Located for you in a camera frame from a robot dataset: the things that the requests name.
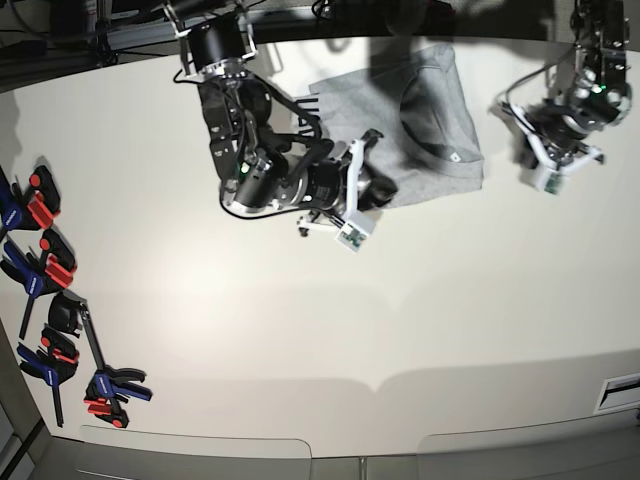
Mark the long black bar clamp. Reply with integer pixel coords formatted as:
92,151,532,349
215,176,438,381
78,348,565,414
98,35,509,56
48,293,153,429

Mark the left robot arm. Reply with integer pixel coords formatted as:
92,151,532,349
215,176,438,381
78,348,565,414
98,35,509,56
500,1,633,177

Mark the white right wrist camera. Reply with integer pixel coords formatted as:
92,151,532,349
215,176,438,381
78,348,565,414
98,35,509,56
335,210,376,253

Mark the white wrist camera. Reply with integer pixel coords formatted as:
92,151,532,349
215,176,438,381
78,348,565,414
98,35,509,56
521,168,569,196
335,210,376,253

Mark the blue red bar clamp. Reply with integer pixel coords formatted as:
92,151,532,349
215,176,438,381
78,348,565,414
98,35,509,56
1,157,61,240
1,228,77,340
16,326,79,428

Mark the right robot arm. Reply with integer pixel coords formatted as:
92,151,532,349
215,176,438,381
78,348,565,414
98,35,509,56
162,1,397,250

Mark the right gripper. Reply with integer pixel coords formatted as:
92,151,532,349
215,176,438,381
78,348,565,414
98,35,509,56
294,128,398,238

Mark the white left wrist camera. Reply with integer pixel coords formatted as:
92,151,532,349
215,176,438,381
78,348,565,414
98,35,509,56
521,168,569,196

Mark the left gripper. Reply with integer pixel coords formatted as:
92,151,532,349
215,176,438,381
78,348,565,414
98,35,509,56
491,99,605,175

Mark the grey T-shirt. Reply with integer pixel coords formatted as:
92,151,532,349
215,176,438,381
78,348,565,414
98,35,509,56
296,44,484,208

